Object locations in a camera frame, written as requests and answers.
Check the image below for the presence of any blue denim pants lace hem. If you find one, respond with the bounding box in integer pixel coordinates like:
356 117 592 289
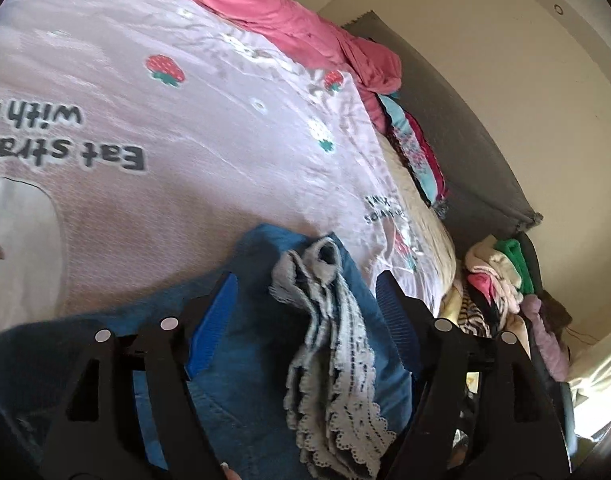
0 222 417 480

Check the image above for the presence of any pink strawberry print bedsheet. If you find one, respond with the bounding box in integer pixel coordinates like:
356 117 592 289
0 0 444 332

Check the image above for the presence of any floral teal red pillow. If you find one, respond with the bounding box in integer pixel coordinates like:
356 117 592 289
378 94 449 220

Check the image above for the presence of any pink crumpled duvet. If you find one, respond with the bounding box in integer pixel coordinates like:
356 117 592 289
192 0 402 132

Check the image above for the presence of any clothes pile beside bed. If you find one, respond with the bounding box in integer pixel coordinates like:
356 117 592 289
439 234 572 382

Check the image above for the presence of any grey padded headboard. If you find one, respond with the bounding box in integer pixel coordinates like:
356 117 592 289
345 11 543 252

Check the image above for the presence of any person left hand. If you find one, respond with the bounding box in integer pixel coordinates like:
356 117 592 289
220 463 241 480

